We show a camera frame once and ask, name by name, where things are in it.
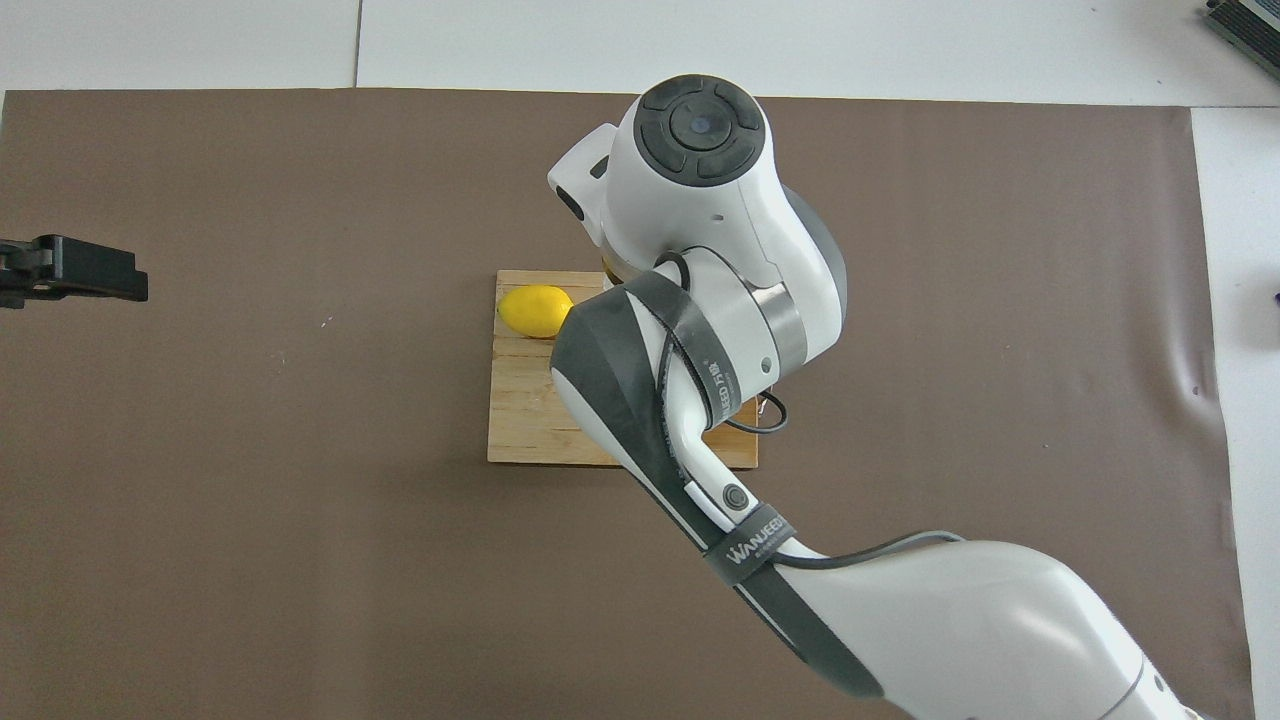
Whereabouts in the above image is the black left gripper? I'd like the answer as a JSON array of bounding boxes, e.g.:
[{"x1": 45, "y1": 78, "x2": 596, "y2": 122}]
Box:
[{"x1": 0, "y1": 234, "x2": 150, "y2": 309}]

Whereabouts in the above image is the brown paper table mat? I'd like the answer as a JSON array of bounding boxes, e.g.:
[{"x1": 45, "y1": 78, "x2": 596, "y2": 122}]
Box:
[{"x1": 0, "y1": 88, "x2": 1256, "y2": 720}]

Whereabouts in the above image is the yellow lemon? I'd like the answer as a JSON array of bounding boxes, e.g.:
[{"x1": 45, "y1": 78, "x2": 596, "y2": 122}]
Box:
[{"x1": 497, "y1": 285, "x2": 576, "y2": 339}]

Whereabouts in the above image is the wooden cutting board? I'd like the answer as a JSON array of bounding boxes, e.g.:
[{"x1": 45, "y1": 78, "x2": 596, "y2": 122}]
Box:
[{"x1": 487, "y1": 270, "x2": 759, "y2": 469}]

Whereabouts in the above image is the grey ribbed device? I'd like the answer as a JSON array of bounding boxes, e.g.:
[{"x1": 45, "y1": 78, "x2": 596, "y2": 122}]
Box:
[{"x1": 1200, "y1": 0, "x2": 1280, "y2": 56}]

